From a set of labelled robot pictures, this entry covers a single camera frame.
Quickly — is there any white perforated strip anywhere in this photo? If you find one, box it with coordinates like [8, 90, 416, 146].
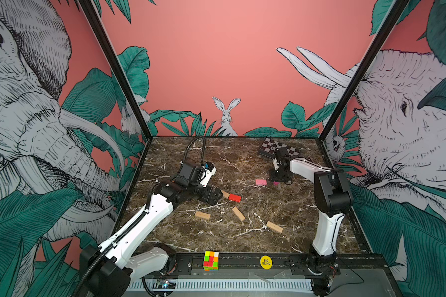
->
[146, 278, 313, 293]

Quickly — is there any yellow big blind chip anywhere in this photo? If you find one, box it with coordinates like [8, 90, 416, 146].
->
[260, 255, 273, 270]

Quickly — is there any folded checkered chess board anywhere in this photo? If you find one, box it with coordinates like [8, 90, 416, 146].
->
[257, 137, 300, 160]

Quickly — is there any colourful puzzle cube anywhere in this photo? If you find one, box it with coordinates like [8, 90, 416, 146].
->
[203, 251, 219, 271]

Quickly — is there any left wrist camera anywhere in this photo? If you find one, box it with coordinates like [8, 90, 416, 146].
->
[176, 161, 217, 188]

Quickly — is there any natural wood block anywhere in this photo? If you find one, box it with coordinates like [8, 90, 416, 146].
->
[195, 211, 211, 220]
[266, 221, 283, 233]
[221, 190, 230, 199]
[232, 207, 245, 222]

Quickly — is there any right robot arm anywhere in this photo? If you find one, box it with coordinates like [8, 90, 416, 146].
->
[270, 147, 354, 275]

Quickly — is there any black front rail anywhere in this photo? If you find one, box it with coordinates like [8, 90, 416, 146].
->
[150, 252, 391, 278]

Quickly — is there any light pink block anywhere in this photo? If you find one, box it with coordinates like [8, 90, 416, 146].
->
[255, 179, 267, 186]

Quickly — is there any small circuit board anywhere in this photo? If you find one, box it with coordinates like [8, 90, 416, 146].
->
[154, 278, 176, 290]

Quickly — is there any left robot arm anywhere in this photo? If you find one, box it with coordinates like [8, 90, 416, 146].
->
[72, 179, 223, 297]

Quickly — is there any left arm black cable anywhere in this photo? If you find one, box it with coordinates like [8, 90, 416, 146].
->
[181, 135, 207, 166]

